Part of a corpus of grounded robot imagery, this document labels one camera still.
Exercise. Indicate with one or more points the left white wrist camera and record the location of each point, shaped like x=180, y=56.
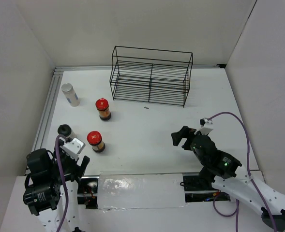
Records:
x=73, y=148

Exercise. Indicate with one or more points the red lid sauce jar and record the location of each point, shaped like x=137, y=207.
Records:
x=102, y=107

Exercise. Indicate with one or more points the black wire shelf rack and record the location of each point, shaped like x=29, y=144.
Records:
x=151, y=75

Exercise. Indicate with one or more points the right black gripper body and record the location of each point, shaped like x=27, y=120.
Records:
x=202, y=161

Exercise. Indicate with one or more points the black cap pellet bottle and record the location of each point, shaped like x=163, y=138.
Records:
x=66, y=131

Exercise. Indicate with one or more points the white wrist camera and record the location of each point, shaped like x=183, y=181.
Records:
x=73, y=148
x=206, y=126

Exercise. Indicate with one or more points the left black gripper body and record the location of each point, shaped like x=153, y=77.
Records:
x=68, y=163

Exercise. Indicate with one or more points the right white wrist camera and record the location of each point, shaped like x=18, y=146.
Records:
x=206, y=126

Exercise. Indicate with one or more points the white bottle blue label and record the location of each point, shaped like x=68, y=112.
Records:
x=70, y=94

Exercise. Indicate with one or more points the white taped cover sheet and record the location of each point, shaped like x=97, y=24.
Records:
x=123, y=190

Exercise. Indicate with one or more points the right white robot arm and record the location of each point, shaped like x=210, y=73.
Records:
x=223, y=172

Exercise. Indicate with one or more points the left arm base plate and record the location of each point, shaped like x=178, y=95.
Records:
x=87, y=192

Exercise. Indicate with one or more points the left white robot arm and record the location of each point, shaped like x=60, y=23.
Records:
x=51, y=195

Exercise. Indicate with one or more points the red lid chili jar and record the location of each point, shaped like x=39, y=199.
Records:
x=94, y=138

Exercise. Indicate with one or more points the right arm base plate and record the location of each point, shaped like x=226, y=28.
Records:
x=197, y=188

